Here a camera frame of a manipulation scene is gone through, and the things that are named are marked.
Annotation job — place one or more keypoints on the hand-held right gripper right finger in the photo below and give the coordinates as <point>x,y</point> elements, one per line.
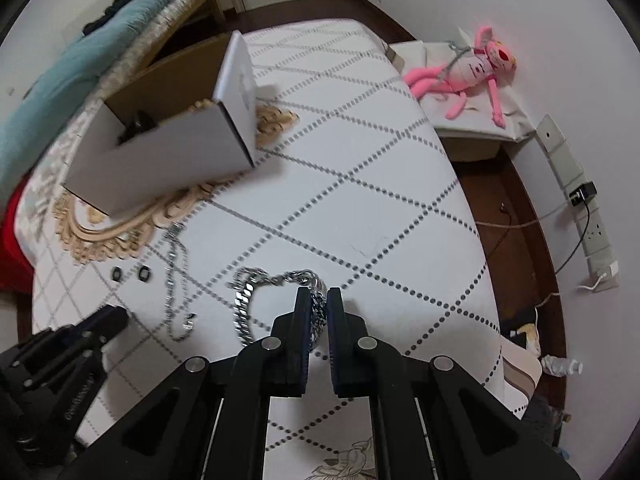
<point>334,320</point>

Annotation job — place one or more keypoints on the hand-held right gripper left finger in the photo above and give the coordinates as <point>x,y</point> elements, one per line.
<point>316,317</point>

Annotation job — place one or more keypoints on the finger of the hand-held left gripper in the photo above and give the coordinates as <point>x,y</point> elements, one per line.
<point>107,321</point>

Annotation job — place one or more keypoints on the red cloth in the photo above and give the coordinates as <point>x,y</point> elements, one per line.
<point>12,240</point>

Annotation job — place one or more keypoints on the white diamond-patterned bedspread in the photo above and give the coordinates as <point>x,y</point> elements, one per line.
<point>350,160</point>

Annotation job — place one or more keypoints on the white cardboard box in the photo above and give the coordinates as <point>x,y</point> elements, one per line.
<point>175,160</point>

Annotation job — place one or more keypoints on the dark cloth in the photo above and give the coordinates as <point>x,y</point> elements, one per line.
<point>545,417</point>

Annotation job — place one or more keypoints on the clear plastic water bottle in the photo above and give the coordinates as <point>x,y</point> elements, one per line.
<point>562,365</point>

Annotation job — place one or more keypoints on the teal fluffy blanket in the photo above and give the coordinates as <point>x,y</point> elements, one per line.
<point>75,70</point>

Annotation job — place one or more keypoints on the white power strip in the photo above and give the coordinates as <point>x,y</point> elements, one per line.
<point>595,232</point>

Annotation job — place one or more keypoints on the black charger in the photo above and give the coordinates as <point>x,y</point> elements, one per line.
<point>582,193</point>

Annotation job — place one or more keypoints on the pink plush toy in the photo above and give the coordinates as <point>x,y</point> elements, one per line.
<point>470,67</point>

